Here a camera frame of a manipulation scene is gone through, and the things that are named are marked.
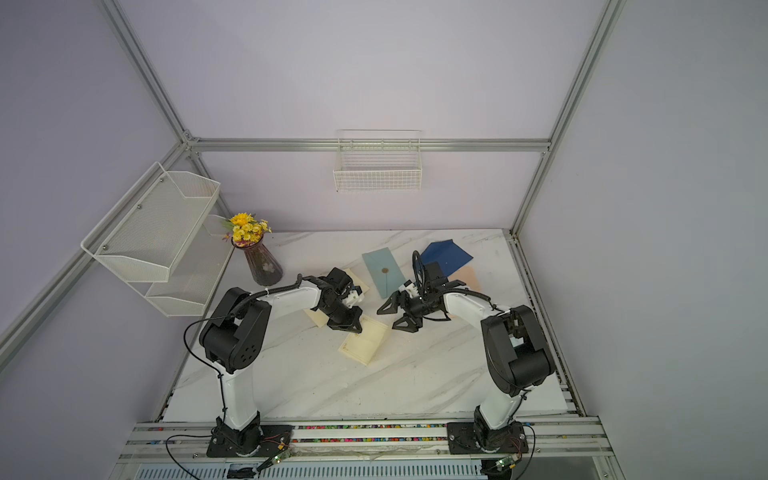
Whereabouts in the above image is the dark blue envelope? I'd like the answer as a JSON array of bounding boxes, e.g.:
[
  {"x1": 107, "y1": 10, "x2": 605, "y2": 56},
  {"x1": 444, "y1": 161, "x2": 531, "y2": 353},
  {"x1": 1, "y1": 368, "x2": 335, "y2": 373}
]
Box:
[{"x1": 421, "y1": 239, "x2": 473, "y2": 277}]

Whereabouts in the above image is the white mesh two-tier shelf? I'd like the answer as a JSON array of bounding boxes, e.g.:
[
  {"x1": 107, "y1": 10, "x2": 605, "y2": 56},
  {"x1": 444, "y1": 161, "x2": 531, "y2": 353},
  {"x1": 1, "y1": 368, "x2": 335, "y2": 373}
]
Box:
[{"x1": 81, "y1": 163, "x2": 233, "y2": 317}]

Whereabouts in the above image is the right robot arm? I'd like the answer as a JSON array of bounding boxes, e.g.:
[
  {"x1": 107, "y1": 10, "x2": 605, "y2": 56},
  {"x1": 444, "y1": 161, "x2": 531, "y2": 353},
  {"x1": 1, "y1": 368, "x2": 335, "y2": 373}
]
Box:
[{"x1": 377, "y1": 251, "x2": 555, "y2": 456}]

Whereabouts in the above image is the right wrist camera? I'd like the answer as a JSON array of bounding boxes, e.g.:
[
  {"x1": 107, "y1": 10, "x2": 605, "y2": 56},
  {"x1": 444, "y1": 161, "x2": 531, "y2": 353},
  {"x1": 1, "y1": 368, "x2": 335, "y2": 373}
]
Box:
[{"x1": 403, "y1": 280, "x2": 420, "y2": 298}]

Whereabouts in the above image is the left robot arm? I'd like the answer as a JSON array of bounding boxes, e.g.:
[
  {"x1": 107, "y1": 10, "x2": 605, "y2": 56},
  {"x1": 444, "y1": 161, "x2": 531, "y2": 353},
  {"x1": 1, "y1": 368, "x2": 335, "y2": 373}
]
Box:
[{"x1": 198, "y1": 268, "x2": 364, "y2": 434}]

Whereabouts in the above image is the dark glass vase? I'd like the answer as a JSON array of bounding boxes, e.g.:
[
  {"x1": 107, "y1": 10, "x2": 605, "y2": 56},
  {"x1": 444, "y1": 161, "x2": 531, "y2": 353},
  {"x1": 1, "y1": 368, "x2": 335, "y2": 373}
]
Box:
[{"x1": 242, "y1": 242, "x2": 283, "y2": 287}]

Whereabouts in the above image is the white wire wall basket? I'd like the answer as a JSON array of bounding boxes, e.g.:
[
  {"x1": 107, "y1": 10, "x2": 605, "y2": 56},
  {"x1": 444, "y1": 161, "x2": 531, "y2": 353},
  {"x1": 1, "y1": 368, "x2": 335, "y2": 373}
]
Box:
[{"x1": 333, "y1": 129, "x2": 423, "y2": 193}]

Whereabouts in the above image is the teal envelope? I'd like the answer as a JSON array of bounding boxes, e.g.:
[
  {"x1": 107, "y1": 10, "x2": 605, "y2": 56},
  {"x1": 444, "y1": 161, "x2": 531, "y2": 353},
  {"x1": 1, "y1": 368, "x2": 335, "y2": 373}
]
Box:
[{"x1": 362, "y1": 248, "x2": 406, "y2": 300}]

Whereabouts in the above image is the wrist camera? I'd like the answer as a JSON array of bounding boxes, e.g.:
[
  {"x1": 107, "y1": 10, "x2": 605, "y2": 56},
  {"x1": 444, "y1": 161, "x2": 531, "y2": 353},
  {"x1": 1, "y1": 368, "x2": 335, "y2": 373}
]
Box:
[
  {"x1": 403, "y1": 280, "x2": 420, "y2": 298},
  {"x1": 342, "y1": 286, "x2": 364, "y2": 308}
]

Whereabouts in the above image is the peach paper sheet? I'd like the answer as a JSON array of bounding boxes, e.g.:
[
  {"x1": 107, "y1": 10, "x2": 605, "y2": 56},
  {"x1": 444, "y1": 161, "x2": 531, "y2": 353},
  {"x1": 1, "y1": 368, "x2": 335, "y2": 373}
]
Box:
[{"x1": 449, "y1": 264, "x2": 482, "y2": 292}]

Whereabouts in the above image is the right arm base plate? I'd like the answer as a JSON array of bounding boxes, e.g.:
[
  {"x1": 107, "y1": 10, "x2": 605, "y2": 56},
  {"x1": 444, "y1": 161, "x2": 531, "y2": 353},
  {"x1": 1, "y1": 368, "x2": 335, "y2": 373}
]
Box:
[{"x1": 446, "y1": 421, "x2": 529, "y2": 454}]

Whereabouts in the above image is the cream envelope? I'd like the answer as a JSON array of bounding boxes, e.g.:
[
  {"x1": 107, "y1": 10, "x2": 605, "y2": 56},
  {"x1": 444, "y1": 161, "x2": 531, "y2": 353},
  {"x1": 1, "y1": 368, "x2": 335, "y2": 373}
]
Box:
[{"x1": 304, "y1": 269, "x2": 369, "y2": 327}]

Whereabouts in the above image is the aluminium front rail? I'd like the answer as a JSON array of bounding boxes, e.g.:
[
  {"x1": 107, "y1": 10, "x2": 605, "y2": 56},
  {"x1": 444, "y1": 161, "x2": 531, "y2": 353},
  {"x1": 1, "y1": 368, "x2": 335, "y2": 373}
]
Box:
[{"x1": 110, "y1": 416, "x2": 625, "y2": 479}]

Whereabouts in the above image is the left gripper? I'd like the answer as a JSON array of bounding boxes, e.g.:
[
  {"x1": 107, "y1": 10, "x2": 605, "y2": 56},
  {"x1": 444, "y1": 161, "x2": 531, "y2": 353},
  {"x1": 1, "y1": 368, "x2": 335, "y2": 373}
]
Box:
[{"x1": 320, "y1": 299, "x2": 362, "y2": 333}]

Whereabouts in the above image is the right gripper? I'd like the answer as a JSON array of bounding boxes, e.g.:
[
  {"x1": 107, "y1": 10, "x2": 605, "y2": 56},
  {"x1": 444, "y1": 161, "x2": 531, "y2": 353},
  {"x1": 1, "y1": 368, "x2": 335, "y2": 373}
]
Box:
[{"x1": 379, "y1": 290, "x2": 440, "y2": 331}]

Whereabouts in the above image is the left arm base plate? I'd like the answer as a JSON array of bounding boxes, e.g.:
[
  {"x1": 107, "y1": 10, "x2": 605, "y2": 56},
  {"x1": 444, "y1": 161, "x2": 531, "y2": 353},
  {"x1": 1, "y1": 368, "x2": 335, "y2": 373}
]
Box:
[{"x1": 206, "y1": 424, "x2": 294, "y2": 458}]

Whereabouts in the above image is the yellow flower bouquet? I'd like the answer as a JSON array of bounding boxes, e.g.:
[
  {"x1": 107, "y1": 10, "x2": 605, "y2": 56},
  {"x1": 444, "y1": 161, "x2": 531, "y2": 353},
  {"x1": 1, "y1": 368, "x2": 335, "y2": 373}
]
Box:
[{"x1": 223, "y1": 213, "x2": 272, "y2": 248}]

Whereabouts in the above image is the cream paper sheet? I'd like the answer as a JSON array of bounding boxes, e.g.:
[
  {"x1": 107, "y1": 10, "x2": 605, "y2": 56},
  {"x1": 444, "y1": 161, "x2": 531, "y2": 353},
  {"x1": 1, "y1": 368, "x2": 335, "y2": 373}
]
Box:
[{"x1": 338, "y1": 315, "x2": 391, "y2": 366}]

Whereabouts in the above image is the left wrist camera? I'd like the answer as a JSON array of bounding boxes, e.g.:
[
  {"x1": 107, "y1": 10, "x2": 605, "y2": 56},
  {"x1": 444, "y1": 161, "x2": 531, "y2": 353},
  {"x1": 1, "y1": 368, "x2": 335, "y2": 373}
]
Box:
[{"x1": 342, "y1": 286, "x2": 364, "y2": 308}]

